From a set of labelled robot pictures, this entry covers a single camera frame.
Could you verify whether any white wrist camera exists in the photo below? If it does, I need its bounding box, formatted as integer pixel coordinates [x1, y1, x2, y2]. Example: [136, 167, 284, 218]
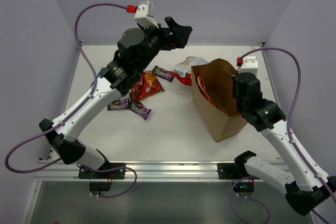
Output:
[236, 56, 258, 76]
[134, 0, 159, 28]

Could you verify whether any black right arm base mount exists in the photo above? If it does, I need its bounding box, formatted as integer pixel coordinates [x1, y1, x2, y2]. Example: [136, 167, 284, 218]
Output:
[217, 151, 257, 196]

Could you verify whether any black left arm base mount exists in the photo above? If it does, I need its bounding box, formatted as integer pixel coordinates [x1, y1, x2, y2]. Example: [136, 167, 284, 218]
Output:
[78, 163, 125, 195]

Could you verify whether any brown M&M's packet front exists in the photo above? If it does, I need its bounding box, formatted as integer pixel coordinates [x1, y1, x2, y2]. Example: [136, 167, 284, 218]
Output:
[107, 98, 130, 111]

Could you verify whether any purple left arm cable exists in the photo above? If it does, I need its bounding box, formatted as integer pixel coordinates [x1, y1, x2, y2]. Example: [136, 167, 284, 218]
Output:
[4, 3, 134, 174]

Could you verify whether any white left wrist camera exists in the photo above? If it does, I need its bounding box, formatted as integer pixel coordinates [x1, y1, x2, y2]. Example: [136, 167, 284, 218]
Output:
[134, 0, 159, 28]

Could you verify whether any aluminium front rail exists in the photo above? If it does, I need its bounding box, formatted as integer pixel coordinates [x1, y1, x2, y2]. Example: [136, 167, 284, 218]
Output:
[33, 160, 279, 182]

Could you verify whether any blue snack packet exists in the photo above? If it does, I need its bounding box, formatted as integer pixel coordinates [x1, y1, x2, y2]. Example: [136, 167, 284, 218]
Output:
[90, 68, 105, 87]

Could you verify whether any brown paper bag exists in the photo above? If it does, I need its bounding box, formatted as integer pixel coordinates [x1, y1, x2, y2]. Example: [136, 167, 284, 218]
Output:
[191, 59, 247, 143]

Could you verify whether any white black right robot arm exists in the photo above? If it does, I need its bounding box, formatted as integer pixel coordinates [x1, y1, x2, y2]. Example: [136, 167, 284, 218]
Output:
[232, 72, 335, 216]

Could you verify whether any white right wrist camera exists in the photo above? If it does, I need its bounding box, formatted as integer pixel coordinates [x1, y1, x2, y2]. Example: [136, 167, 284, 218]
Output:
[236, 56, 258, 76]

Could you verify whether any red and beige snack bag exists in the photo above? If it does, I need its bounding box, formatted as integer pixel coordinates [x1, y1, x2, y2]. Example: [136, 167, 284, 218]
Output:
[196, 72, 215, 105]

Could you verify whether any brown m&m's packet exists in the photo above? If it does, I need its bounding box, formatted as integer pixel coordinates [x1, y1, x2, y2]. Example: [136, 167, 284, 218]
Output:
[130, 101, 152, 120]
[107, 98, 130, 111]
[152, 66, 174, 82]

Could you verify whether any red snack bag with barcode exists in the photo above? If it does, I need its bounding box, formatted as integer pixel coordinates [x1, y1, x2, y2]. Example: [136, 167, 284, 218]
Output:
[169, 56, 208, 86]

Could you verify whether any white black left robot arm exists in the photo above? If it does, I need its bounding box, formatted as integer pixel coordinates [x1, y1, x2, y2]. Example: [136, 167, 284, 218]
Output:
[39, 17, 192, 178]

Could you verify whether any red white snack packet bottom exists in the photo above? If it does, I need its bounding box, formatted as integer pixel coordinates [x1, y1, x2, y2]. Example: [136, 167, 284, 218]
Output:
[130, 71, 164, 102]

